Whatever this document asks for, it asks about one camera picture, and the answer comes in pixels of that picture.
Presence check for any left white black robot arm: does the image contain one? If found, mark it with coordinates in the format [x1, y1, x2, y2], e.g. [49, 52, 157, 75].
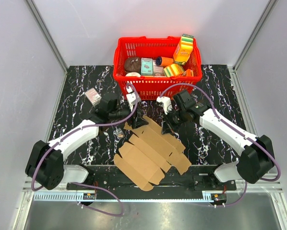
[25, 97, 148, 190]

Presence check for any red plastic shopping basket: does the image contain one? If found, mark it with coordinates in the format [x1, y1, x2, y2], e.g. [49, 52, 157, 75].
[113, 36, 203, 101]

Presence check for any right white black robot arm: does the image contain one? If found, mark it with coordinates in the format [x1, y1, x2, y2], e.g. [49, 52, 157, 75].
[156, 90, 275, 190]

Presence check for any small pink card box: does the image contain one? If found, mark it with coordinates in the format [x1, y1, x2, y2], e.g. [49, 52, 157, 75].
[84, 88, 102, 107]

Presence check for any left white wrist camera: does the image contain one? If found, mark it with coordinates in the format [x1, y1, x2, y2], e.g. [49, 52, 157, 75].
[126, 85, 136, 109]

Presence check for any teal small box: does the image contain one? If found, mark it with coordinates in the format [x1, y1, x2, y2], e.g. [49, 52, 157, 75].
[141, 58, 153, 76]

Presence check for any orange blue capped bottle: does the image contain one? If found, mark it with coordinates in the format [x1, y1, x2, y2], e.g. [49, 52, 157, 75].
[155, 56, 174, 67]

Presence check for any right aluminium corner post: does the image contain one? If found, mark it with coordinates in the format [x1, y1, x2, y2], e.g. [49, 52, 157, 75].
[232, 0, 278, 71]

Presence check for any left aluminium corner post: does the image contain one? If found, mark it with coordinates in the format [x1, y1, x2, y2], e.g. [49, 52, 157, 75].
[24, 0, 69, 72]

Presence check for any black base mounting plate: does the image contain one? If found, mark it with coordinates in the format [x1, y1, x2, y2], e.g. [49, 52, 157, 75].
[66, 164, 237, 192]

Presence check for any aluminium corner post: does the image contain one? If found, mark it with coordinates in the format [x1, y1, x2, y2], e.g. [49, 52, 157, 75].
[24, 0, 69, 72]
[232, 0, 278, 71]

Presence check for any pink white packet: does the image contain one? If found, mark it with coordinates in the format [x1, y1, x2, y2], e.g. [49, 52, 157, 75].
[153, 60, 165, 77]

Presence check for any brown cardboard box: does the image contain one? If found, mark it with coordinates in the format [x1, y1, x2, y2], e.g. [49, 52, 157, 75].
[114, 116, 191, 191]

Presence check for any yellow green sponge pack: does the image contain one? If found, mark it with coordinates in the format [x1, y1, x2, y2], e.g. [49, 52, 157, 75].
[163, 63, 185, 77]

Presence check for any white round container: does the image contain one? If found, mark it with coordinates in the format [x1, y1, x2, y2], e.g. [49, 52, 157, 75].
[125, 72, 141, 78]

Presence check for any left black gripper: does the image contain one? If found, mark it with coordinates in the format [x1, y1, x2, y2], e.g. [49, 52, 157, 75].
[109, 103, 149, 129]

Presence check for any brown round bun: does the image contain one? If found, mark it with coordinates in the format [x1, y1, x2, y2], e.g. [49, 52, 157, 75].
[124, 57, 141, 73]

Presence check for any small orange box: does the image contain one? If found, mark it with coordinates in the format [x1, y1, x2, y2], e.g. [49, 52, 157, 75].
[181, 69, 194, 77]

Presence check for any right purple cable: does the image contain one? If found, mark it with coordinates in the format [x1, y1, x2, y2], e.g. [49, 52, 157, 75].
[157, 82, 281, 207]

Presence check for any aluminium front rail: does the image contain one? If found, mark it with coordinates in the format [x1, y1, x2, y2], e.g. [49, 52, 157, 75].
[23, 172, 284, 201]

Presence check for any small clear plastic bag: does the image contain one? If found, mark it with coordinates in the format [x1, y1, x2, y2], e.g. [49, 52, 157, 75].
[113, 128, 125, 139]

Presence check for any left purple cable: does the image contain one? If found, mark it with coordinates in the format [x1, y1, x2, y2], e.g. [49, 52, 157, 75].
[31, 82, 138, 218]

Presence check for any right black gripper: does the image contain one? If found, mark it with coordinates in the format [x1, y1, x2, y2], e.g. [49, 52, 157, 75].
[160, 108, 187, 135]

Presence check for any tall orange sponge pack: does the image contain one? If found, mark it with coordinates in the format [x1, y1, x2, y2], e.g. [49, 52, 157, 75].
[173, 34, 194, 65]

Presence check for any purple cable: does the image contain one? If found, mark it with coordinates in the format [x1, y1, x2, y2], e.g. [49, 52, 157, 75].
[31, 82, 138, 218]
[157, 82, 281, 207]

